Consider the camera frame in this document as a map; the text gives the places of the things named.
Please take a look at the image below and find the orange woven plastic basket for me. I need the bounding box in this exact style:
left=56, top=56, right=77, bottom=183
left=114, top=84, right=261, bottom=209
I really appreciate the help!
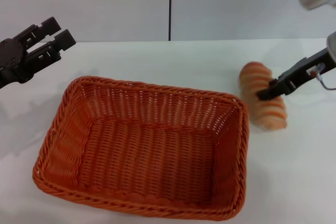
left=32, top=76, right=249, bottom=221

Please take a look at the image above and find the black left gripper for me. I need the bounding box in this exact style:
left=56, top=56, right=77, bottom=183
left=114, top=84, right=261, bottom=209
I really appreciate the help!
left=0, top=16, right=77, bottom=89

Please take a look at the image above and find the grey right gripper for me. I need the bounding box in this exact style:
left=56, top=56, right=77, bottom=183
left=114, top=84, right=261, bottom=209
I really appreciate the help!
left=258, top=31, right=336, bottom=102

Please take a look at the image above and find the thin grey gripper cable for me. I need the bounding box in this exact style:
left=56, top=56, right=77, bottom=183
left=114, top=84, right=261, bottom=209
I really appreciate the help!
left=310, top=63, right=336, bottom=90

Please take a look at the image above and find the striped orange bread roll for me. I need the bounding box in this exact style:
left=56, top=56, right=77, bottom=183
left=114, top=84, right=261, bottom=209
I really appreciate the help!
left=239, top=61, right=288, bottom=131

